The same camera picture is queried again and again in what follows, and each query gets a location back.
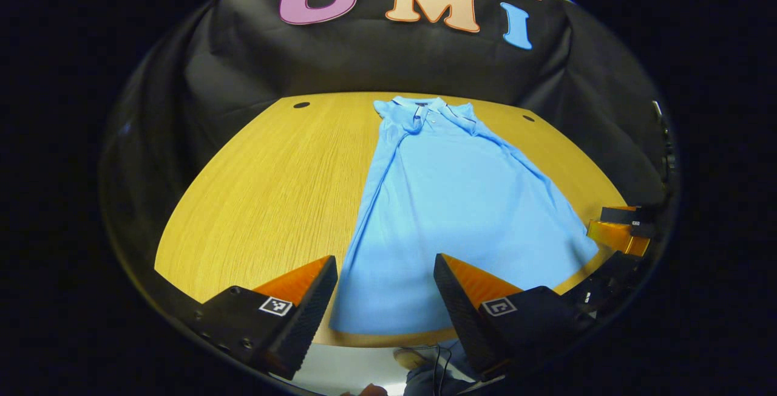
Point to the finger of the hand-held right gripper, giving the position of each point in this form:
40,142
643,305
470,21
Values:
616,235
625,215

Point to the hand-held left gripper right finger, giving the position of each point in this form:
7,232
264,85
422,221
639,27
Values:
464,317

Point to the light blue T-shirt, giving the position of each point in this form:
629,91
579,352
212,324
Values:
449,201

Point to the person's blue trouser leg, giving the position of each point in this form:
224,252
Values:
425,382

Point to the black backdrop stand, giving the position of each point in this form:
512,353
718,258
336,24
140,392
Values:
665,135

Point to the person's brown shoe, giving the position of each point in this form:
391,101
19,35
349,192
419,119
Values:
410,358

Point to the black backdrop cloth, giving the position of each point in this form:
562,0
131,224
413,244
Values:
364,62

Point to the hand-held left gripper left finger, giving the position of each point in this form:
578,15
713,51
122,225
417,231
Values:
306,323

